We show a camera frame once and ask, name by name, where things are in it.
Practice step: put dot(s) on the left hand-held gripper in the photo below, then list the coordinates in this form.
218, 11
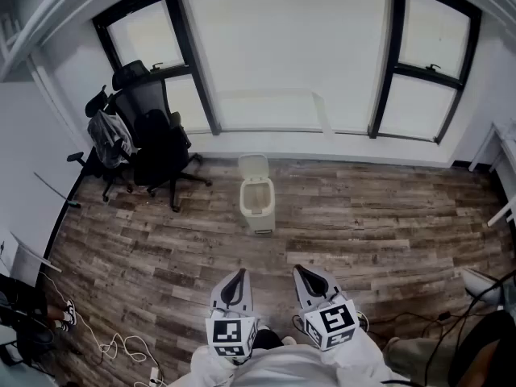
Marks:
230, 333

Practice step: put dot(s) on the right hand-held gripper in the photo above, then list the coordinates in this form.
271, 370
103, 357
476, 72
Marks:
330, 321

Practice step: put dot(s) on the cream plastic trash bin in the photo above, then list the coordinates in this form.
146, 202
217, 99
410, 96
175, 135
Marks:
264, 216

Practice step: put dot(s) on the white plastic container lid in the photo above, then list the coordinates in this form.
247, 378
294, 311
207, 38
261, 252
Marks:
254, 167

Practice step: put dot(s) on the person's left forearm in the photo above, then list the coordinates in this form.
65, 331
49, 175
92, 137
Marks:
205, 369

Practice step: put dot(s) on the person's right forearm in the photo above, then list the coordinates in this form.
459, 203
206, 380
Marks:
359, 357

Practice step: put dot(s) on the person's legs in black trousers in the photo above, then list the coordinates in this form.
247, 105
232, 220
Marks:
268, 339

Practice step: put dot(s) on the person's white shirt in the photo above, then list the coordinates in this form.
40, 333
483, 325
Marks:
282, 367

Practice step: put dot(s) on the white power adapter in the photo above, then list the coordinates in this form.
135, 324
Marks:
154, 375

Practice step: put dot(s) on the black curved chair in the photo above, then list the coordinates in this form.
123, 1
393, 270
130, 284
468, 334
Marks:
463, 349

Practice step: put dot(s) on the white leaning board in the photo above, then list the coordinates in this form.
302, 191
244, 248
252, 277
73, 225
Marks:
36, 252

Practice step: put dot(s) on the grey crumpled cover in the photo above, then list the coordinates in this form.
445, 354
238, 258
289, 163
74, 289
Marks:
109, 135

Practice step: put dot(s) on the black framed window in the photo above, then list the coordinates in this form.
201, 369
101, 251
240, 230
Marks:
387, 95
177, 71

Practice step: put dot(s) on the black mesh chair with headrest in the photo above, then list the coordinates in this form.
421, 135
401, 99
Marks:
137, 99

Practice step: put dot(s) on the white desk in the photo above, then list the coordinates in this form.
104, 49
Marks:
506, 151

